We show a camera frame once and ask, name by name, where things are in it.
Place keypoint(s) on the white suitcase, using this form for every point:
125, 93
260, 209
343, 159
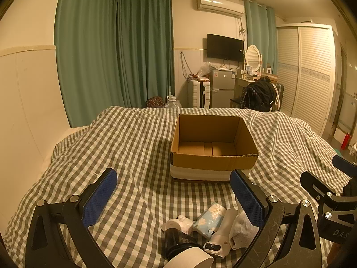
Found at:
198, 95

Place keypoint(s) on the narrow green curtain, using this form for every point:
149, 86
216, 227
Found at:
258, 30

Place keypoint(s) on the clear plastic bag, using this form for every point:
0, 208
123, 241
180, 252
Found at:
203, 71

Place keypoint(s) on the wooden dressing table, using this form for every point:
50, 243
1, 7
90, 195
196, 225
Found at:
239, 86

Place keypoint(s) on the clear water jug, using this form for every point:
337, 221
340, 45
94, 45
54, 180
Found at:
173, 103

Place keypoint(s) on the cardboard box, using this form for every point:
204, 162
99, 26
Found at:
212, 150

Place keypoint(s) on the white handheld device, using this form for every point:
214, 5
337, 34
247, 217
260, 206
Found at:
220, 237

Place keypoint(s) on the white sock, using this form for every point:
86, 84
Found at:
244, 231

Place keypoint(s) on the patterned brown bag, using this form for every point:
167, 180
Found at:
155, 102

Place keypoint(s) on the red fire extinguisher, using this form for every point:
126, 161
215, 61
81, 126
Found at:
345, 141

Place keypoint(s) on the small silver fridge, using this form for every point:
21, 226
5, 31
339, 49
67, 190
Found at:
221, 89

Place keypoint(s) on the black backpack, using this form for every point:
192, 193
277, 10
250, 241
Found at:
259, 93

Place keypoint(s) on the black clear bottle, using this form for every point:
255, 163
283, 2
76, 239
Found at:
175, 240

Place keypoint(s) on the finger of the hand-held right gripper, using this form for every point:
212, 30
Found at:
344, 163
315, 181

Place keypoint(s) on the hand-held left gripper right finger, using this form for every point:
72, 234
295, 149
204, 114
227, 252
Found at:
246, 198

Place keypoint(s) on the green checkered blanket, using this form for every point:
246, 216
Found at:
134, 150

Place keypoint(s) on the floral blue tissue packet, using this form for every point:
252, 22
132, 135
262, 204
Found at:
209, 219

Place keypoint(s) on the oval white vanity mirror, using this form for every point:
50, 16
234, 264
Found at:
253, 55

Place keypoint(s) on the white air conditioner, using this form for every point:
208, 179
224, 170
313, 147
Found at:
220, 5

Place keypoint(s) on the wide green curtain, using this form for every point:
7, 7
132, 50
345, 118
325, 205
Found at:
111, 55

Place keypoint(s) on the white louvred wardrobe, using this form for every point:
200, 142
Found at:
306, 75

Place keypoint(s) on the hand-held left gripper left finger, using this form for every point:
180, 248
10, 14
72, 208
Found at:
100, 198

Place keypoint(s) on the white tape roll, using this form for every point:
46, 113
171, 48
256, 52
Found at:
189, 259

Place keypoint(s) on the black wall television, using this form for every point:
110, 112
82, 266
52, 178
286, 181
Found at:
224, 47

